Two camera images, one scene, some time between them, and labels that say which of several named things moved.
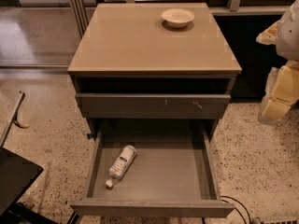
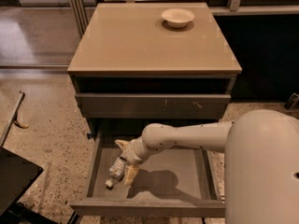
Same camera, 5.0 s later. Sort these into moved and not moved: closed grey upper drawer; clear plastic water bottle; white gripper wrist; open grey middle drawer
Moved: white gripper wrist
Not moved: closed grey upper drawer; clear plastic water bottle; open grey middle drawer
